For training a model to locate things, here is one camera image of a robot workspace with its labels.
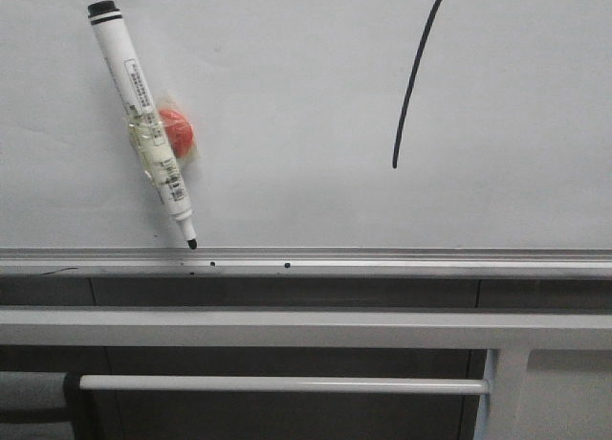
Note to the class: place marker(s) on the white marker with red magnet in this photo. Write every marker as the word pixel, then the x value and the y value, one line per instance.
pixel 145 125

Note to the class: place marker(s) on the white round metal rod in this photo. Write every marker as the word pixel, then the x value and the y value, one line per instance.
pixel 285 384

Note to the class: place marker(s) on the white metal stand crossbeam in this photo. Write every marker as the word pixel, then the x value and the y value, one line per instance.
pixel 509 339

